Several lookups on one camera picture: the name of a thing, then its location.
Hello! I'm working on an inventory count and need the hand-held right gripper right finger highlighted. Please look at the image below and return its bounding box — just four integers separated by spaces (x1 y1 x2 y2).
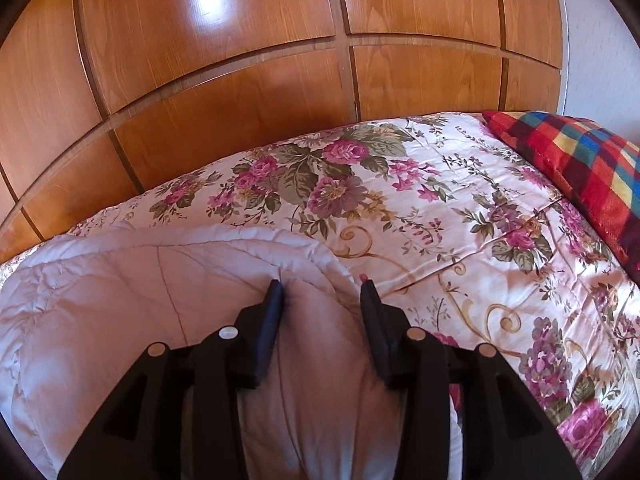
360 279 583 480

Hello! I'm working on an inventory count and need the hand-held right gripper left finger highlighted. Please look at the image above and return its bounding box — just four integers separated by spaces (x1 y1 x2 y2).
57 279 286 480

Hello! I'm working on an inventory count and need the light pink quilted jacket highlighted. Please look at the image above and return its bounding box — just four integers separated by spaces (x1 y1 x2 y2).
0 225 463 480

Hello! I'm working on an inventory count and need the floral bedspread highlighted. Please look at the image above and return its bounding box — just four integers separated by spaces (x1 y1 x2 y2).
0 112 640 480

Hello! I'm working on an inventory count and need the wooden wardrobe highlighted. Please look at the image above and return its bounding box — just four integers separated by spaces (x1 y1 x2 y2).
0 0 570 265

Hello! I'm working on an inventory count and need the multicoloured plaid pillow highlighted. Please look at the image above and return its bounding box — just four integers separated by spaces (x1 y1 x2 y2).
482 110 640 285

